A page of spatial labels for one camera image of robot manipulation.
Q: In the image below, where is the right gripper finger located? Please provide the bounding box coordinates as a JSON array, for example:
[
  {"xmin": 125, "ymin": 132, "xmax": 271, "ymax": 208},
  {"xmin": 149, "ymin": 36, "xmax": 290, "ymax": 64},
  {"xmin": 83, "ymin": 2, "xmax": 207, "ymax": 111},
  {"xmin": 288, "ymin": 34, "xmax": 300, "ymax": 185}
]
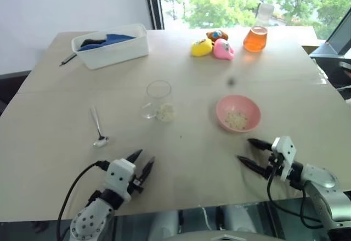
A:
[
  {"xmin": 247, "ymin": 138, "xmax": 274, "ymax": 152},
  {"xmin": 236, "ymin": 155, "xmax": 269, "ymax": 181}
]

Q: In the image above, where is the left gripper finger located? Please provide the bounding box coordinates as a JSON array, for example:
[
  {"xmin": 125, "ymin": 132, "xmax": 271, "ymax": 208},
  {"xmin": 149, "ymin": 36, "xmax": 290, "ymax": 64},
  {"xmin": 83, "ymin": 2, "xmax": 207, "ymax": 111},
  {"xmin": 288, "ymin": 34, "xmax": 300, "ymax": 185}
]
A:
[
  {"xmin": 126, "ymin": 149, "xmax": 144, "ymax": 165},
  {"xmin": 138, "ymin": 156, "xmax": 156, "ymax": 183}
]

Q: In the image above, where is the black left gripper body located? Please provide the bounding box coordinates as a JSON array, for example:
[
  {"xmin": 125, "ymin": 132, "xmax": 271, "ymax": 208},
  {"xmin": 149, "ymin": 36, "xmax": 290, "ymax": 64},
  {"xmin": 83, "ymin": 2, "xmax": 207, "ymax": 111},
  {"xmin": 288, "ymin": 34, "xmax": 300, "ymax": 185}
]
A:
[{"xmin": 128, "ymin": 167, "xmax": 145, "ymax": 195}]

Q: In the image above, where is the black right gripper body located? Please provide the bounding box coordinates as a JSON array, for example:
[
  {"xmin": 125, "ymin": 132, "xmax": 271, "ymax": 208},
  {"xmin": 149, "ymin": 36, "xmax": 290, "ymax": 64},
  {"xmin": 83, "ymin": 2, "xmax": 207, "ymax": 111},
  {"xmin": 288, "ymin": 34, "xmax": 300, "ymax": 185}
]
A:
[{"xmin": 263, "ymin": 150, "xmax": 286, "ymax": 181}]

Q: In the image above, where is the metal spoon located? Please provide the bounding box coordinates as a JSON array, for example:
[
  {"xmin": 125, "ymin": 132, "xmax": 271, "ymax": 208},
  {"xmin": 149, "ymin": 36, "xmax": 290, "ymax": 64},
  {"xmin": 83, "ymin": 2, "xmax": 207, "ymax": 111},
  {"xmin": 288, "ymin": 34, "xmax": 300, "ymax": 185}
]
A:
[{"xmin": 90, "ymin": 106, "xmax": 110, "ymax": 149}]

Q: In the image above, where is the pink bowl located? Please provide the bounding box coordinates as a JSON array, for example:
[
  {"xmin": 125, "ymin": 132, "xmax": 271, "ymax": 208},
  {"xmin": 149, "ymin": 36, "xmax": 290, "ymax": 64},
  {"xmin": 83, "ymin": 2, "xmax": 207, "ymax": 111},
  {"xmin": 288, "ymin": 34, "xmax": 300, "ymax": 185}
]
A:
[{"xmin": 215, "ymin": 94, "xmax": 262, "ymax": 133}]

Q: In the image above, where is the clear glass jar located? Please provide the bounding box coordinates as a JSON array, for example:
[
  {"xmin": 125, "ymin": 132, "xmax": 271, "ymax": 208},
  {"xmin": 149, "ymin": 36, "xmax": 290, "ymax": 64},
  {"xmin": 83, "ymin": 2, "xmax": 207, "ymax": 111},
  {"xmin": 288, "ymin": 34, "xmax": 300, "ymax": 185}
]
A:
[{"xmin": 140, "ymin": 80, "xmax": 177, "ymax": 123}]

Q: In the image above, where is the dark equipment beside table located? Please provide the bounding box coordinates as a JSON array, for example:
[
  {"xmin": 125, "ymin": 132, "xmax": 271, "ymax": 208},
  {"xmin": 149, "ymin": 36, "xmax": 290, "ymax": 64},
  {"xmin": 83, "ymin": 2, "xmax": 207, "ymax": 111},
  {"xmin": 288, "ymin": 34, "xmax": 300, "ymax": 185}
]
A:
[{"xmin": 315, "ymin": 57, "xmax": 351, "ymax": 101}]

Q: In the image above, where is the pink plush toy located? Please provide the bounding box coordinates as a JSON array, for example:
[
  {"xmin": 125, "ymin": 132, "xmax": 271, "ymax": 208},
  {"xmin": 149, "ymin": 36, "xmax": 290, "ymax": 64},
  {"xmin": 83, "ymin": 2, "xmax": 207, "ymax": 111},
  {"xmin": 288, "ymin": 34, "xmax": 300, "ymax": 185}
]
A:
[{"xmin": 213, "ymin": 38, "xmax": 235, "ymax": 61}]

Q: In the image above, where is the glass flask with orange liquid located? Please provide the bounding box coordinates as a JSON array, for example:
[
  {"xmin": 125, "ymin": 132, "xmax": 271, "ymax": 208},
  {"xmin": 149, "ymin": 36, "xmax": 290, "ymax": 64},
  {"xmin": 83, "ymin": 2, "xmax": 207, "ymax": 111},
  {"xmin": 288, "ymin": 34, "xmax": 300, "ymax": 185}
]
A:
[{"xmin": 242, "ymin": 3, "xmax": 275, "ymax": 53}]

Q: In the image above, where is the white plastic bin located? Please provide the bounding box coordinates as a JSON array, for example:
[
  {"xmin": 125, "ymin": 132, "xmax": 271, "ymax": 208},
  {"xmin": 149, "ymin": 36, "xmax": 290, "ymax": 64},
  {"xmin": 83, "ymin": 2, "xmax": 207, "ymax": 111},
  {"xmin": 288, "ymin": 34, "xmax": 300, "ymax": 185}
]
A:
[{"xmin": 71, "ymin": 23, "xmax": 150, "ymax": 70}]

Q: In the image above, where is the yellow plush toy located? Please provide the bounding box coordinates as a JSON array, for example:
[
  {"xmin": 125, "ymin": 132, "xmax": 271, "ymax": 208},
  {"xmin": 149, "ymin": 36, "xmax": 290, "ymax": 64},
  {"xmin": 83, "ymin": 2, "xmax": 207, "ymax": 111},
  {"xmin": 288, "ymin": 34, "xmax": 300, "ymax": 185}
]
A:
[{"xmin": 190, "ymin": 38, "xmax": 214, "ymax": 58}]

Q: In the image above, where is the brown plush toy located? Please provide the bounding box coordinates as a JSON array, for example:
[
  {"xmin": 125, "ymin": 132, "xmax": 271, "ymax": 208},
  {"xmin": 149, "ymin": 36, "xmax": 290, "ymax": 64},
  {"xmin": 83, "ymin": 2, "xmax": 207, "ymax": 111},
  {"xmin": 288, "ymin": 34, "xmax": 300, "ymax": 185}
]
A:
[{"xmin": 206, "ymin": 29, "xmax": 229, "ymax": 42}]

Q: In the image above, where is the dark pen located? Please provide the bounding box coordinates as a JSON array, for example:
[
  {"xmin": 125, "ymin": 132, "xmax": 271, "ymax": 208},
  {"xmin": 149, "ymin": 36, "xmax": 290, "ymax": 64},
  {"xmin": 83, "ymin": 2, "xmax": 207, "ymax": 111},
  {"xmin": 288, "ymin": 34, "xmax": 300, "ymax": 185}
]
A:
[{"xmin": 59, "ymin": 53, "xmax": 78, "ymax": 67}]

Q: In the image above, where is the blue cloth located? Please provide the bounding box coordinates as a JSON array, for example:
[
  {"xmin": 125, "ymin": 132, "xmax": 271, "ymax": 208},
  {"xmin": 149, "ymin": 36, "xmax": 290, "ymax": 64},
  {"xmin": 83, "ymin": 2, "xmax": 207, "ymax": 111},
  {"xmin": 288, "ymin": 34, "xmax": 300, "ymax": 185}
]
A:
[{"xmin": 77, "ymin": 33, "xmax": 137, "ymax": 52}]

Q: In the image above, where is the black object in bin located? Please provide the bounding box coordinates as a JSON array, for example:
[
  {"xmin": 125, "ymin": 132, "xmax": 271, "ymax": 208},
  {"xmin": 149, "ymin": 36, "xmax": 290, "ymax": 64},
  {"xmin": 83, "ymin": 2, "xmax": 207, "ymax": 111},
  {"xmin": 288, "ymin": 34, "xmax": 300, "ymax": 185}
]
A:
[{"xmin": 80, "ymin": 38, "xmax": 106, "ymax": 47}]

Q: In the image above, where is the dark laptop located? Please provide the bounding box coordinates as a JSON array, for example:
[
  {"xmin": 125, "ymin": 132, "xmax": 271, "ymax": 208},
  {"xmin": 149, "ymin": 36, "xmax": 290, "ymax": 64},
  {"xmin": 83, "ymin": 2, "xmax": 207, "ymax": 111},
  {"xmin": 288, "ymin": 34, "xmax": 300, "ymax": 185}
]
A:
[{"xmin": 309, "ymin": 11, "xmax": 351, "ymax": 58}]

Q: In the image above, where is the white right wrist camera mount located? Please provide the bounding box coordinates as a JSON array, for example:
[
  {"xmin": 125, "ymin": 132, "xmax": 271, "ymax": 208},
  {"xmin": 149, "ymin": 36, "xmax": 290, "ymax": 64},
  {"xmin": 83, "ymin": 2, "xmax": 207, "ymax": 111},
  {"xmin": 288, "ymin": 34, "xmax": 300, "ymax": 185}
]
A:
[{"xmin": 271, "ymin": 136, "xmax": 298, "ymax": 182}]

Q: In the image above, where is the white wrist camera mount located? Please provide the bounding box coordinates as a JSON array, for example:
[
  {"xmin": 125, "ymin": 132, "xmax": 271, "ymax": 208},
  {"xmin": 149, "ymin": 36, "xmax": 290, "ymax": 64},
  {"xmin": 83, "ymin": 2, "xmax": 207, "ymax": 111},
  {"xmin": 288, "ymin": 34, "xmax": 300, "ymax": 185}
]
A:
[
  {"xmin": 271, "ymin": 136, "xmax": 298, "ymax": 182},
  {"xmin": 104, "ymin": 158, "xmax": 137, "ymax": 202}
]

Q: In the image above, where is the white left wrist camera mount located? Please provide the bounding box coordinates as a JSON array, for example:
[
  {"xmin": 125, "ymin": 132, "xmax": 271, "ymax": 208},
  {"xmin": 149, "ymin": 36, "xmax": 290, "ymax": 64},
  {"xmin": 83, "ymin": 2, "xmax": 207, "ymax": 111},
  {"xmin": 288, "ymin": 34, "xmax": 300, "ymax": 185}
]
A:
[{"xmin": 104, "ymin": 158, "xmax": 137, "ymax": 202}]

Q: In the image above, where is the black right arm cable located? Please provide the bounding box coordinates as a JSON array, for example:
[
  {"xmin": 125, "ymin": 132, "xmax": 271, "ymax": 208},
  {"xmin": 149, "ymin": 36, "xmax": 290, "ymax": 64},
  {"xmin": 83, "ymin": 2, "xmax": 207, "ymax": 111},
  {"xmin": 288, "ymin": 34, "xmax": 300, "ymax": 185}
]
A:
[{"xmin": 267, "ymin": 169, "xmax": 325, "ymax": 229}]

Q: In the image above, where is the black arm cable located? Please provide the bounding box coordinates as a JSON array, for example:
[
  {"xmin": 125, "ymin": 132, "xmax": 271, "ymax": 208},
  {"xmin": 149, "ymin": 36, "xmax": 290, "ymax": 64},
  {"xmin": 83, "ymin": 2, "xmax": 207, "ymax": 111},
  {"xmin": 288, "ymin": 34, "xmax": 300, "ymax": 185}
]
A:
[
  {"xmin": 267, "ymin": 169, "xmax": 325, "ymax": 229},
  {"xmin": 56, "ymin": 160, "xmax": 111, "ymax": 241}
]

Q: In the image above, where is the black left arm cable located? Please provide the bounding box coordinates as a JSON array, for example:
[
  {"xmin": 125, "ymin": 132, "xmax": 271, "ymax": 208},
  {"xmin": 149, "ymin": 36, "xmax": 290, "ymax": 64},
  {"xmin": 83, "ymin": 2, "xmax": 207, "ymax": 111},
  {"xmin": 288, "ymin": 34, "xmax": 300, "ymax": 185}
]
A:
[{"xmin": 56, "ymin": 160, "xmax": 111, "ymax": 241}]

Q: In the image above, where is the thin white cable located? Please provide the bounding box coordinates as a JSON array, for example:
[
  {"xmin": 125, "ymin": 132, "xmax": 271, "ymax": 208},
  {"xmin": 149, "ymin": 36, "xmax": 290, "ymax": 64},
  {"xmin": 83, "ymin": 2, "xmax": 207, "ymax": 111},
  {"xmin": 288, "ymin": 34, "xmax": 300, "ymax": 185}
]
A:
[{"xmin": 201, "ymin": 206, "xmax": 212, "ymax": 230}]

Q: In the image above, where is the black window frame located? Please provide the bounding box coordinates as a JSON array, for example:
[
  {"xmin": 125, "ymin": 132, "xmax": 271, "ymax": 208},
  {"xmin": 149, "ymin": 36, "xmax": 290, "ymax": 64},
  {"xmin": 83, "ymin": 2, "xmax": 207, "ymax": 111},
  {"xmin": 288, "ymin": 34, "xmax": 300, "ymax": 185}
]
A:
[{"xmin": 143, "ymin": 0, "xmax": 166, "ymax": 31}]

